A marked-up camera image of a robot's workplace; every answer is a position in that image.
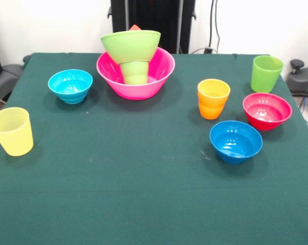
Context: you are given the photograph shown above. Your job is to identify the rounded green cup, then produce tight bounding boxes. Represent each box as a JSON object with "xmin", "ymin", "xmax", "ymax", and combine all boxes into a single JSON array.
[{"xmin": 120, "ymin": 60, "xmax": 150, "ymax": 85}]

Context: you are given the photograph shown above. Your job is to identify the small blue bowl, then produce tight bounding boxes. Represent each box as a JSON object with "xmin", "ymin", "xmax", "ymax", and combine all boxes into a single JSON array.
[{"xmin": 209, "ymin": 120, "xmax": 264, "ymax": 165}]

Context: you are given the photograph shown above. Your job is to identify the tall green cup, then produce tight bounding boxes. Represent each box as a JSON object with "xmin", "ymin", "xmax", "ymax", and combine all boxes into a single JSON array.
[{"xmin": 250, "ymin": 55, "xmax": 285, "ymax": 93}]

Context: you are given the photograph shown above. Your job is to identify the yellow cup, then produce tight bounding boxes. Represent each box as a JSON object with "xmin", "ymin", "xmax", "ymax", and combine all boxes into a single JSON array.
[{"xmin": 0, "ymin": 107, "xmax": 34, "ymax": 157}]

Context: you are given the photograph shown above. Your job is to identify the large pink bowl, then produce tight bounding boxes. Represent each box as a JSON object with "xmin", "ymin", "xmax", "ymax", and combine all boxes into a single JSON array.
[{"xmin": 96, "ymin": 46, "xmax": 176, "ymax": 101}]

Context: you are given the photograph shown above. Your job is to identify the small magenta bowl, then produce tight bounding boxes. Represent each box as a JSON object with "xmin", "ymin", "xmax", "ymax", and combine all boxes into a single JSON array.
[{"xmin": 242, "ymin": 92, "xmax": 293, "ymax": 132}]

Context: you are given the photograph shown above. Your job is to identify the dark green tablecloth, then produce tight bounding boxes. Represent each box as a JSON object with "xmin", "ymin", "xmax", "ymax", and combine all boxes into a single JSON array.
[{"xmin": 0, "ymin": 52, "xmax": 308, "ymax": 245}]

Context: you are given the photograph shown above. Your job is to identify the grey floor cable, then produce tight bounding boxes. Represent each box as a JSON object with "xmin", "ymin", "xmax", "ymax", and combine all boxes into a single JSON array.
[{"xmin": 190, "ymin": 47, "xmax": 220, "ymax": 55}]

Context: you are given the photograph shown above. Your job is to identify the large green bowl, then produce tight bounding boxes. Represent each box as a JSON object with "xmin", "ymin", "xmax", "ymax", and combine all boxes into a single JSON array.
[{"xmin": 101, "ymin": 30, "xmax": 162, "ymax": 64}]

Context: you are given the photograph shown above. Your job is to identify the small cyan bowl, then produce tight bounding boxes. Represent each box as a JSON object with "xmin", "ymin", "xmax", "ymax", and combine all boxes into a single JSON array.
[{"xmin": 48, "ymin": 69, "xmax": 94, "ymax": 105}]

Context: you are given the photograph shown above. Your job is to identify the orange cup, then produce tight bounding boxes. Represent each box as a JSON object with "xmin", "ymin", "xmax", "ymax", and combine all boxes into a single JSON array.
[{"xmin": 197, "ymin": 79, "xmax": 231, "ymax": 120}]

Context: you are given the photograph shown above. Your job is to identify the grey chair base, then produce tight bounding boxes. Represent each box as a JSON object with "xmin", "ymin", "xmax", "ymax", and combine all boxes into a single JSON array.
[
  {"xmin": 0, "ymin": 63, "xmax": 26, "ymax": 108},
  {"xmin": 286, "ymin": 59, "xmax": 308, "ymax": 114}
]

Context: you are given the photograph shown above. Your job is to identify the black hanging cable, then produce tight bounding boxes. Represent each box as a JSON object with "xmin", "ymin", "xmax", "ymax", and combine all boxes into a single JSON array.
[{"xmin": 209, "ymin": 0, "xmax": 222, "ymax": 49}]

